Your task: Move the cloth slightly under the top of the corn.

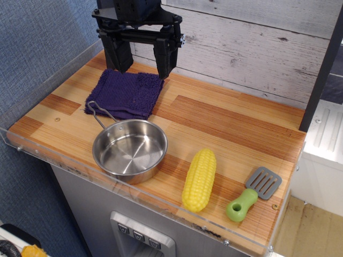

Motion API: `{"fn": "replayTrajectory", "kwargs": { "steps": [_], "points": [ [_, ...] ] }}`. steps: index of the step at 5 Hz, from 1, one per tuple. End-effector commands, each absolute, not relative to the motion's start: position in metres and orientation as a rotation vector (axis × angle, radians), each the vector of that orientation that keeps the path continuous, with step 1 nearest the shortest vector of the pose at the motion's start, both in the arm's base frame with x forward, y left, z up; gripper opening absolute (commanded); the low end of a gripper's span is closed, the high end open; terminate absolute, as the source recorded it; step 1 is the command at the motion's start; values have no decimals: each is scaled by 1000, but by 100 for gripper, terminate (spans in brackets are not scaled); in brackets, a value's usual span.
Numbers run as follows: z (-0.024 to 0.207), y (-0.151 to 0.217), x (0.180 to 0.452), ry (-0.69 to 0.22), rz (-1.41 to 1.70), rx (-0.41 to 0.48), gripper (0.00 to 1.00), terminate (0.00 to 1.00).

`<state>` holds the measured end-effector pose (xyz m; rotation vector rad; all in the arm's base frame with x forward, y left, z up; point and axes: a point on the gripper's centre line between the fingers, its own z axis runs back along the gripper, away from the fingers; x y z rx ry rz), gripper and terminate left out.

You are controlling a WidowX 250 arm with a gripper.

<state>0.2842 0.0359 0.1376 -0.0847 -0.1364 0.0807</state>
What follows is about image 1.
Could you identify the yellow object with black mesh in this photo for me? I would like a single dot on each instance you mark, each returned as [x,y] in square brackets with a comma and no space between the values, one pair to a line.
[10,250]

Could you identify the grey green toy spatula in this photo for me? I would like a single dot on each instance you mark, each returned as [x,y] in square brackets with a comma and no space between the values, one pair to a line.
[262,184]

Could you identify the stainless steel pan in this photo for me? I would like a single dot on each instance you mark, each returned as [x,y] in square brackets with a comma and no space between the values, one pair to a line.
[131,150]

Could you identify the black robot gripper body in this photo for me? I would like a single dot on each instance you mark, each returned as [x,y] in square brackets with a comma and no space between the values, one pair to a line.
[139,22]

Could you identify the white toy sink counter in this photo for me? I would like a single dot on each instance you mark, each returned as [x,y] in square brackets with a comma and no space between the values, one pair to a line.
[317,179]

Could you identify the yellow toy corn cob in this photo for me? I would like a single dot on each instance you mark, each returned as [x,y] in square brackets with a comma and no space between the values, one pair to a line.
[199,181]

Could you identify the purple blue cloth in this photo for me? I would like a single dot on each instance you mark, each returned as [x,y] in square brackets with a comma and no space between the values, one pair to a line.
[127,95]

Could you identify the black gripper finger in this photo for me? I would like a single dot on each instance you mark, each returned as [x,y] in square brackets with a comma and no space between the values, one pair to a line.
[118,54]
[165,56]

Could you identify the clear acrylic guard rail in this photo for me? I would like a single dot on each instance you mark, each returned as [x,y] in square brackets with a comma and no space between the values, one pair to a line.
[244,131]

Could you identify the grey toy fridge cabinet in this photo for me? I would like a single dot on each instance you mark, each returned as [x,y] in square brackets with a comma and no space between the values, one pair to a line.
[114,225]

